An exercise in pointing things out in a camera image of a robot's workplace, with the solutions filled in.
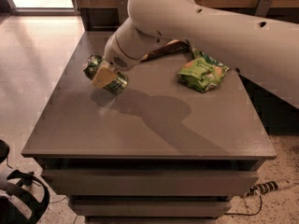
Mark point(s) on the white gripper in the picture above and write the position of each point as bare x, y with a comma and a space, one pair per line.
116, 55

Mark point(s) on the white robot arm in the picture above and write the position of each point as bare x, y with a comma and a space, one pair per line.
265, 51

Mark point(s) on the white power strip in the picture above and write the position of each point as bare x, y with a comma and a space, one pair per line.
270, 186

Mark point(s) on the brown yellow snack bag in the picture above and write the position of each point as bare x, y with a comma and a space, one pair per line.
172, 47

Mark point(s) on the left metal wall bracket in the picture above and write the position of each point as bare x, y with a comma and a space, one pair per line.
122, 10

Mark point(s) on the right metal wall bracket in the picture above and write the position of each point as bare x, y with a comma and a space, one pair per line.
262, 8

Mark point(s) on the green chip bag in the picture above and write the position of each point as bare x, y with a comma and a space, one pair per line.
202, 73

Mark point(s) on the green soda can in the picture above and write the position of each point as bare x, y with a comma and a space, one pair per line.
117, 86

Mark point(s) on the metal wall bracket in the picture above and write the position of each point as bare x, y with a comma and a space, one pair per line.
122, 10
262, 8

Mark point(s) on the grey drawer cabinet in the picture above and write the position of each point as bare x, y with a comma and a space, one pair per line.
159, 153

